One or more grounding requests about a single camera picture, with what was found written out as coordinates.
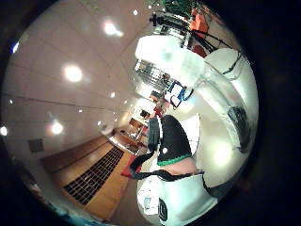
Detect red mat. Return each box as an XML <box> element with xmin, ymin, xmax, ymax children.
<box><xmin>120</xmin><ymin>153</ymin><xmax>139</xmax><ymax>180</ymax></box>

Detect black tripod with camera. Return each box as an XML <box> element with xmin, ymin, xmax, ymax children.
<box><xmin>149</xmin><ymin>11</ymin><xmax>189</xmax><ymax>32</ymax></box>

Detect black cable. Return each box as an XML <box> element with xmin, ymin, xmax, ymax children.
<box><xmin>187</xmin><ymin>27</ymin><xmax>245</xmax><ymax>75</ymax></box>

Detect metal shelf rack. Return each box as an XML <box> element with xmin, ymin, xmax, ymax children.
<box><xmin>135</xmin><ymin>59</ymin><xmax>172</xmax><ymax>92</ymax></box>

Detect green plants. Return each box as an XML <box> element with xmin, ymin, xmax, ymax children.
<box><xmin>147</xmin><ymin>0</ymin><xmax>201</xmax><ymax>13</ymax></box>

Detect orange box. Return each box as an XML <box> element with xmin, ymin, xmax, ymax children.
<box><xmin>190</xmin><ymin>8</ymin><xmax>210</xmax><ymax>32</ymax></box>

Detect black grid panel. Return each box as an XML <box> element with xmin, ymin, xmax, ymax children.
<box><xmin>63</xmin><ymin>146</ymin><xmax>125</xmax><ymax>205</ymax></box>

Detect red box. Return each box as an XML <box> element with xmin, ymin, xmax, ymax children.
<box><xmin>152</xmin><ymin>99</ymin><xmax>170</xmax><ymax>119</ymax></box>

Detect group of ceiling lamps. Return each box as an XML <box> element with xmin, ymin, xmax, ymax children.
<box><xmin>0</xmin><ymin>8</ymin><xmax>140</xmax><ymax>137</ymax></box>

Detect blue frame stand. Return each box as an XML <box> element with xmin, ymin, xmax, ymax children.
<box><xmin>167</xmin><ymin>80</ymin><xmax>195</xmax><ymax>109</ymax></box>

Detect white paper sheet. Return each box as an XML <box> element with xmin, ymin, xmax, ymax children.
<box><xmin>180</xmin><ymin>112</ymin><xmax>201</xmax><ymax>156</ymax></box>

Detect grey square vent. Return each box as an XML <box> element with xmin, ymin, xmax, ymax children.
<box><xmin>27</xmin><ymin>138</ymin><xmax>45</xmax><ymax>153</ymax></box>

